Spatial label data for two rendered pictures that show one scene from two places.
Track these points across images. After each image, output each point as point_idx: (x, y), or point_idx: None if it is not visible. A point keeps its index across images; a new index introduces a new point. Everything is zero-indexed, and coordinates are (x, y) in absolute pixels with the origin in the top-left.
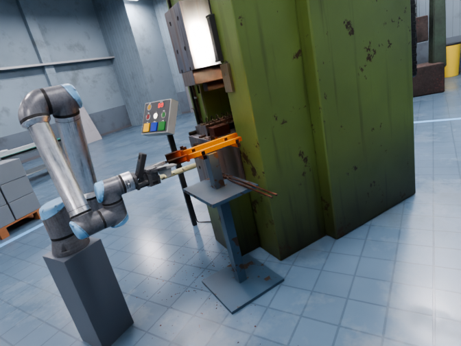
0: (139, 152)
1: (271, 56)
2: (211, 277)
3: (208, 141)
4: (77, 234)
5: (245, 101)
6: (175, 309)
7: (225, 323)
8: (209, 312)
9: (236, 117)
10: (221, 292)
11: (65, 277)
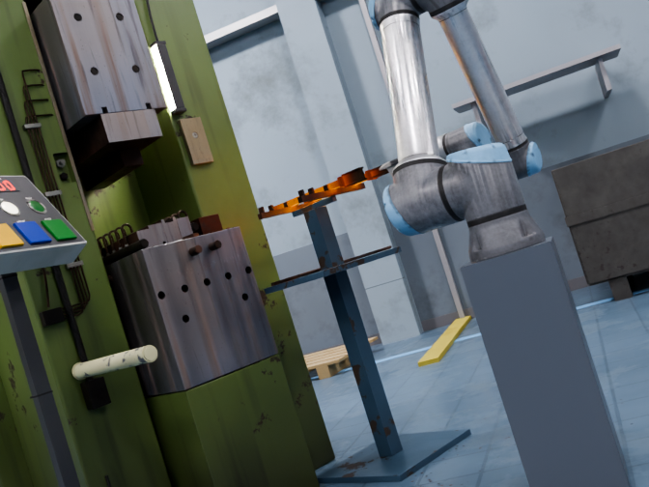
0: None
1: None
2: (387, 472)
3: (235, 229)
4: (541, 157)
5: (237, 176)
6: (484, 466)
7: (491, 430)
8: (475, 444)
9: (212, 209)
10: (428, 449)
11: (565, 277)
